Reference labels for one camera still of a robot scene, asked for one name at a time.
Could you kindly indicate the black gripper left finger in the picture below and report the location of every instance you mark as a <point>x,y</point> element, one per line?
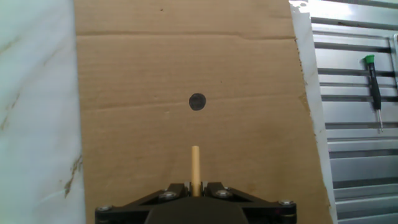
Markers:
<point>124,214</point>

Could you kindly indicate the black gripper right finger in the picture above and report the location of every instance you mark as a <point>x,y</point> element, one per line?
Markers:
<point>267,213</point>

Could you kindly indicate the light wooden stick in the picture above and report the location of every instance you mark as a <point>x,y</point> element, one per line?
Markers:
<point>195,168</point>

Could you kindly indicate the white marble pattern board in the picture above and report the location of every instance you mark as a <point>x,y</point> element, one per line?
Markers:
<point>37,109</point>

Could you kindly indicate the brown cardboard sheet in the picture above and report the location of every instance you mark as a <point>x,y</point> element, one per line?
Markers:
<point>155,77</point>

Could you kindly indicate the green capped black screwdriver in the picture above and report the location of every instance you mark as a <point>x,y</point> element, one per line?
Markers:
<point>374,90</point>

